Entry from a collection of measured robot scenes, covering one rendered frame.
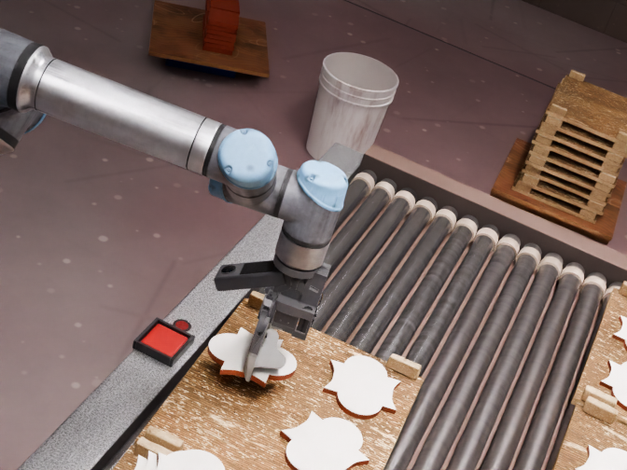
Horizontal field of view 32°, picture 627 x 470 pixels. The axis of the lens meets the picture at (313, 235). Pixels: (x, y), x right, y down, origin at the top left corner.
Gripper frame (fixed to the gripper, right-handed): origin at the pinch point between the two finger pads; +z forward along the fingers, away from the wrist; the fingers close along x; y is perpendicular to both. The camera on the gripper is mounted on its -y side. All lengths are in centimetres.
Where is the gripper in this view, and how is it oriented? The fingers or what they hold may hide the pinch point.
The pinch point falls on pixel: (252, 356)
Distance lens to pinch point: 173.6
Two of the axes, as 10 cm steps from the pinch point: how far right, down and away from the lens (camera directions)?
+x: 1.9, -4.5, 8.7
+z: -2.7, 8.3, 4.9
